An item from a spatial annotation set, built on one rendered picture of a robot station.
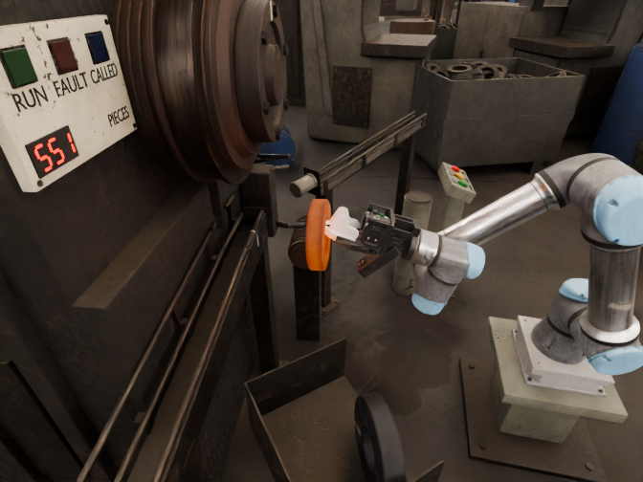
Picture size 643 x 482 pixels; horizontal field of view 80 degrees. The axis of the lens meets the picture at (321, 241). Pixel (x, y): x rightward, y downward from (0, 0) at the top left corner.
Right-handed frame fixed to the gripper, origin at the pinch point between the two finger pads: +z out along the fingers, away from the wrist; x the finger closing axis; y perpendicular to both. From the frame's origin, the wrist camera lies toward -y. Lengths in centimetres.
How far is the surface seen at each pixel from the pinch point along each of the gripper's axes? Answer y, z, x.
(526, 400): -38, -71, -1
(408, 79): -11, -50, -273
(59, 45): 27, 41, 17
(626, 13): 79, -212, -328
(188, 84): 23.2, 28.4, 5.1
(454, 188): -12, -51, -73
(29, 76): 25, 41, 24
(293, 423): -23.4, -4.1, 30.7
